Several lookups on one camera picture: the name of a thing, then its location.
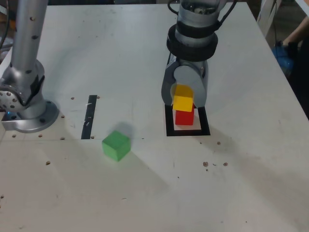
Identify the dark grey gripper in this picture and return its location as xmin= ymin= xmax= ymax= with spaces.
xmin=161 ymin=54 xmax=209 ymax=108

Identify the yellow cube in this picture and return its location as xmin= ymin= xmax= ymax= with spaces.
xmin=172 ymin=84 xmax=195 ymax=113

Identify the red cube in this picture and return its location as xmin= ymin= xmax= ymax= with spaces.
xmin=175 ymin=108 xmax=195 ymax=126

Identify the green cube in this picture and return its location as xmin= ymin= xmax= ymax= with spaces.
xmin=101 ymin=130 xmax=132 ymax=163

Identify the black tape square outline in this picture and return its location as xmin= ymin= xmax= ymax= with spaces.
xmin=164 ymin=103 xmax=211 ymax=137

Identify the black tape strip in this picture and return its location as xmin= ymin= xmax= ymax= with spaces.
xmin=81 ymin=95 xmax=98 ymax=140

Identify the blue object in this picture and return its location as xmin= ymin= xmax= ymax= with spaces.
xmin=271 ymin=45 xmax=295 ymax=73

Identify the person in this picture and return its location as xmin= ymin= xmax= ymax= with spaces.
xmin=281 ymin=14 xmax=309 ymax=119

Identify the brown cardboard box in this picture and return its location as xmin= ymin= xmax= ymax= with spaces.
xmin=0 ymin=6 xmax=15 ymax=33

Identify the white frame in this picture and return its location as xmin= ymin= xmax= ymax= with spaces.
xmin=256 ymin=0 xmax=283 ymax=38

